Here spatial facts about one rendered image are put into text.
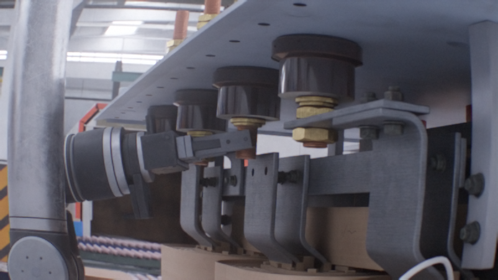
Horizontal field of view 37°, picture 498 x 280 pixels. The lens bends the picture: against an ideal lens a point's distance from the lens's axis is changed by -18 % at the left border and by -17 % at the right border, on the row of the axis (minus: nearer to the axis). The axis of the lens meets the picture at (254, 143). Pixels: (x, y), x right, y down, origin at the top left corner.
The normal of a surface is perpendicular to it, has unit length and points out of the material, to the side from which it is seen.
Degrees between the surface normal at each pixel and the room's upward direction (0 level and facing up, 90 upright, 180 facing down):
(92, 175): 109
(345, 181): 90
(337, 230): 90
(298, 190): 90
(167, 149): 90
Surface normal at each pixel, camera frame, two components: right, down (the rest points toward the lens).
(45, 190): 0.58, -0.11
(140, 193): -0.04, -0.08
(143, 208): 0.02, 0.30
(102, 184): 0.05, 0.52
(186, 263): -0.80, -0.09
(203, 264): -0.51, -0.10
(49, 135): 0.75, -0.10
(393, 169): -0.95, -0.07
